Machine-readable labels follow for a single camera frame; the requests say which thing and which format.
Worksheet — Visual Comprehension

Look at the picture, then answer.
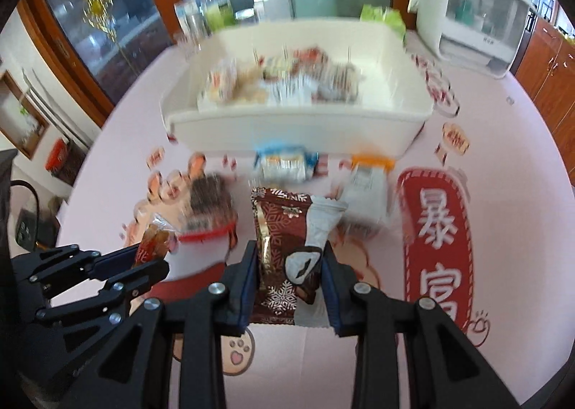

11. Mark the small orange red snack packet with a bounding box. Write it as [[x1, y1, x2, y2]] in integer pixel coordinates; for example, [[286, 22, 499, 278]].
[[134, 224, 178, 267]]

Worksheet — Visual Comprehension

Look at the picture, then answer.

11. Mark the dark red snowflake snack bag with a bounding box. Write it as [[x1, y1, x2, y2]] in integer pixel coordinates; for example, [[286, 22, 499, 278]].
[[249, 185, 349, 326]]

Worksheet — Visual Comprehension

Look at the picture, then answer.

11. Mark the clear bottle green label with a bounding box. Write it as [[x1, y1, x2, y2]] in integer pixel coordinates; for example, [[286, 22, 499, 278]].
[[201, 0, 236, 34]]

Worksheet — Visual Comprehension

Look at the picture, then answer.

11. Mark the blue white snack packet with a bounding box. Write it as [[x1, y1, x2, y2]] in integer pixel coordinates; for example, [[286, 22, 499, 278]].
[[254, 145, 320, 182]]

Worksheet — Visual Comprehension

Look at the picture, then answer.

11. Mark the brown wooden cabinet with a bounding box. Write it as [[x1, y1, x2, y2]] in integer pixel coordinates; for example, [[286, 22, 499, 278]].
[[515, 18, 575, 184]]

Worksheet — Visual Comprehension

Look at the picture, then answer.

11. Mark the white cosmetics organizer box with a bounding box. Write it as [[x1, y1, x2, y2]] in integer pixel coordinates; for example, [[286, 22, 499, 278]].
[[408, 0, 534, 78]]

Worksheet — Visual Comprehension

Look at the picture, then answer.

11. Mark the clear glass cup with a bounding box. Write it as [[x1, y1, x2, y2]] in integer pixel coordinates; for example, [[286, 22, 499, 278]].
[[174, 0, 208, 59]]

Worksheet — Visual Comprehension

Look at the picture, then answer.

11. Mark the red white snack bag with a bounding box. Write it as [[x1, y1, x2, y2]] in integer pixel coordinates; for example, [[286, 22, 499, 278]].
[[307, 63, 362, 103]]

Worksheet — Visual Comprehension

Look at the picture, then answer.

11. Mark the white plastic storage bin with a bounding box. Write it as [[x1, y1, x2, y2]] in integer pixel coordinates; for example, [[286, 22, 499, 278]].
[[161, 19, 434, 158]]

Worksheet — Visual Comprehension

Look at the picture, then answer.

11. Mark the green wet wipes pack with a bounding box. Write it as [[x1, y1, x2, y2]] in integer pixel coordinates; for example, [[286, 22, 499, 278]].
[[360, 4, 406, 39]]

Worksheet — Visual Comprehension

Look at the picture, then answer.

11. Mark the dark brown snack packet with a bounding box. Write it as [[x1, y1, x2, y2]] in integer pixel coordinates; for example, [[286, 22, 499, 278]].
[[184, 173, 238, 248]]

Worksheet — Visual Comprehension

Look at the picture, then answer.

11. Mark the pink printed tablecloth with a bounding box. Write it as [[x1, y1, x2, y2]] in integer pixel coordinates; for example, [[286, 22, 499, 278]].
[[59, 34, 574, 401]]

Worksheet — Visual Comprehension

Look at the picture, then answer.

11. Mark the red white striped snack box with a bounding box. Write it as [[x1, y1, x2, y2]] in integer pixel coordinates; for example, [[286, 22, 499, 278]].
[[198, 59, 239, 107]]

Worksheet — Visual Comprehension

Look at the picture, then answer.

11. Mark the white orange snack packet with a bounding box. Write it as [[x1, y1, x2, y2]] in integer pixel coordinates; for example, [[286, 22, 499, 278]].
[[336, 154, 396, 239]]

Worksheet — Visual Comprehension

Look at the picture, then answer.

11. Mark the clear bag nut brittle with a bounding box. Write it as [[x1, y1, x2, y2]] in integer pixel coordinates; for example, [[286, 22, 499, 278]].
[[259, 46, 330, 81]]

